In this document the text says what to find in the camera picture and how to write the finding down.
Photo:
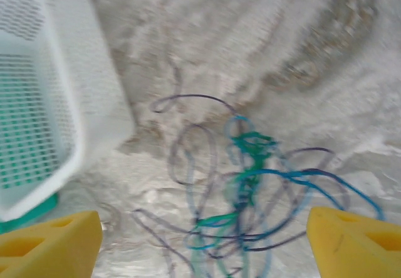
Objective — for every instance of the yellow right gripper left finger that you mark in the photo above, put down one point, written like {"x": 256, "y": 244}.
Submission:
{"x": 53, "y": 250}

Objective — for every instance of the white perforated plastic basket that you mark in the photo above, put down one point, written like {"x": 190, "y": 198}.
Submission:
{"x": 94, "y": 87}

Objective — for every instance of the teal perforated plastic basket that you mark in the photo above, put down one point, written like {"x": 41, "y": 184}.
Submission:
{"x": 47, "y": 206}

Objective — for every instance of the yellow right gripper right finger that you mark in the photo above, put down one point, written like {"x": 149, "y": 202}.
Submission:
{"x": 354, "y": 250}

